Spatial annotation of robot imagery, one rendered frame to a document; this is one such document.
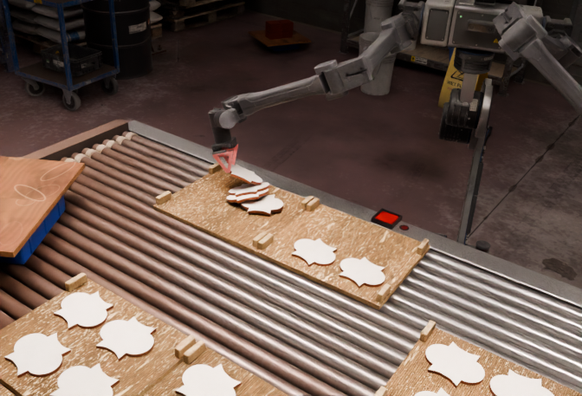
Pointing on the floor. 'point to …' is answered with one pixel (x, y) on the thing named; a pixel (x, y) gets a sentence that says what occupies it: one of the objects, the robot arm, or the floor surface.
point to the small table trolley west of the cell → (36, 81)
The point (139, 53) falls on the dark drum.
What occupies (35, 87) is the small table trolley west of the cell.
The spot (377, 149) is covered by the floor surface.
